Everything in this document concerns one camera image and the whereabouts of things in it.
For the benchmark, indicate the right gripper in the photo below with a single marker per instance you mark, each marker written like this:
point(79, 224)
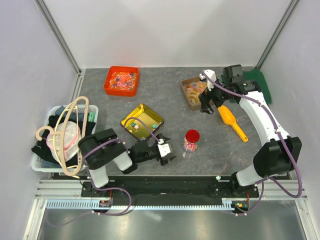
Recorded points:
point(205, 107)

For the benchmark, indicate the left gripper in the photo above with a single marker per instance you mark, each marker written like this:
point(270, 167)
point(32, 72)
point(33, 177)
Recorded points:
point(165, 160)

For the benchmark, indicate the yellow plastic scoop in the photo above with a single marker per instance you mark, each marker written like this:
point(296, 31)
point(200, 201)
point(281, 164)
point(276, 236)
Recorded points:
point(229, 119)

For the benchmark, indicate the clear glass jar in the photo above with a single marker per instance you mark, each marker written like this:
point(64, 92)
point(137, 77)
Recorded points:
point(189, 147)

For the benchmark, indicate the star candy tin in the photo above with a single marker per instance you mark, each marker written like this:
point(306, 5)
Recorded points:
point(142, 122)

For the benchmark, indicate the red jar lid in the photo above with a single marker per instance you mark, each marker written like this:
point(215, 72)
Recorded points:
point(192, 136)

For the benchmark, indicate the orange candy box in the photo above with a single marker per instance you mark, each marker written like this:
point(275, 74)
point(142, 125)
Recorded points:
point(122, 81)

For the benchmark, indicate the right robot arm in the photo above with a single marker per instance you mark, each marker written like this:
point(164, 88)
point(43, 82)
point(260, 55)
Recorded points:
point(279, 151)

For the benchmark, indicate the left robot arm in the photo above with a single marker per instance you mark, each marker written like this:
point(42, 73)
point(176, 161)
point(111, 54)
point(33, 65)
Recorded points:
point(103, 147)

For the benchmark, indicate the brown gummy candy box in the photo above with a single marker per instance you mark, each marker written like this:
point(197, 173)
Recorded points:
point(191, 89)

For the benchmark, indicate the green folded cloth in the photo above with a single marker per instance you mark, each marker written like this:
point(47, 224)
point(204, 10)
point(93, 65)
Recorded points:
point(257, 75)

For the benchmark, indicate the beige clothes hanger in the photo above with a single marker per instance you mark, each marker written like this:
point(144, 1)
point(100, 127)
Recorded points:
point(58, 133)

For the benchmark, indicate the white laundry basket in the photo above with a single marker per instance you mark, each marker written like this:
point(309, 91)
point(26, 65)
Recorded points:
point(40, 165)

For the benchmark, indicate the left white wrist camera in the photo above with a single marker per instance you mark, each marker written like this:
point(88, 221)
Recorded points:
point(163, 148)

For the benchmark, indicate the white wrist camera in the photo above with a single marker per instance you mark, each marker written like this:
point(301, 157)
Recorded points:
point(163, 148)
point(209, 77)

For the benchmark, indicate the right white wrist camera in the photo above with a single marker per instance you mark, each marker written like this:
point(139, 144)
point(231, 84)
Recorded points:
point(209, 77)

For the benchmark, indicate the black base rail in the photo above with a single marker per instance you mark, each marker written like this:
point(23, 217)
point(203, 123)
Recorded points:
point(190, 185)

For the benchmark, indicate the white cable duct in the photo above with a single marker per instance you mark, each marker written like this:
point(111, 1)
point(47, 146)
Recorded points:
point(77, 204)

